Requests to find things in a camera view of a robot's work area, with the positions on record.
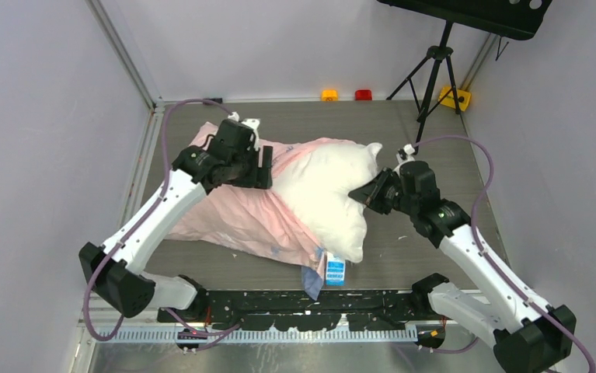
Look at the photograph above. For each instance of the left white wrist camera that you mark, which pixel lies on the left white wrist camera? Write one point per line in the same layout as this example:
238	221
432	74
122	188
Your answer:
252	123

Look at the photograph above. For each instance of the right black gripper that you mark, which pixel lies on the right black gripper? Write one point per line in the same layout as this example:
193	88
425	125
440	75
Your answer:
371	193

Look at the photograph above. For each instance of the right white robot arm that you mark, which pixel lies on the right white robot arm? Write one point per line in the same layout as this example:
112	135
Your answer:
525	333

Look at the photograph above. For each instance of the pink pillowcase with blue print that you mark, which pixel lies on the pink pillowcase with blue print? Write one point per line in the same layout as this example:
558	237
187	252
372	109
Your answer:
256	222

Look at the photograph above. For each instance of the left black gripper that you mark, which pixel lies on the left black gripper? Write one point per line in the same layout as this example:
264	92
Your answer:
262	177

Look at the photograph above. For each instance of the white pillow care label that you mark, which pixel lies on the white pillow care label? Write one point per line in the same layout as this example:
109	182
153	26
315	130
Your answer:
335	270

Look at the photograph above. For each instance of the black overhead panel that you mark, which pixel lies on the black overhead panel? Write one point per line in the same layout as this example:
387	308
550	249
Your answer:
518	20

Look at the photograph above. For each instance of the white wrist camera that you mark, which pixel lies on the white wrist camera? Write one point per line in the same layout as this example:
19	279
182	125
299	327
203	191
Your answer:
404	155
252	123

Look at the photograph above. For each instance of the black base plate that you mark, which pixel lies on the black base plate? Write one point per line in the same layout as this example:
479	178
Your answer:
362	310

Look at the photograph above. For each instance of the red block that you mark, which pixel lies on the red block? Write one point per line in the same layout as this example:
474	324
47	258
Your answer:
363	95

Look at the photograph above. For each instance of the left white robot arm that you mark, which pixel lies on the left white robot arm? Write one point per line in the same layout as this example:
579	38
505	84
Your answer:
115	270

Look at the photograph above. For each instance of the orange block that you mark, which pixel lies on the orange block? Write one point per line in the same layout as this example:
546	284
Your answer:
329	95

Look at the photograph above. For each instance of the white slotted cable duct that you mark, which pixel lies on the white slotted cable duct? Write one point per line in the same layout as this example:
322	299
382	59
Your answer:
340	334

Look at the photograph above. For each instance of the black tripod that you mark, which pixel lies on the black tripod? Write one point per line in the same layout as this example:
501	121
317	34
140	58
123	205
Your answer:
438	54

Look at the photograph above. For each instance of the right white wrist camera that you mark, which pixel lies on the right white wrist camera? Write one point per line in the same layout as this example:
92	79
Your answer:
404	155

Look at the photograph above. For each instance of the yellow block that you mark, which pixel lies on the yellow block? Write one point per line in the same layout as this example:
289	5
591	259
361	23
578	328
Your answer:
454	98

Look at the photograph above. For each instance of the white pillow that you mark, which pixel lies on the white pillow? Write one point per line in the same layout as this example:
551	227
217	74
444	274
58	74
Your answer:
315	186

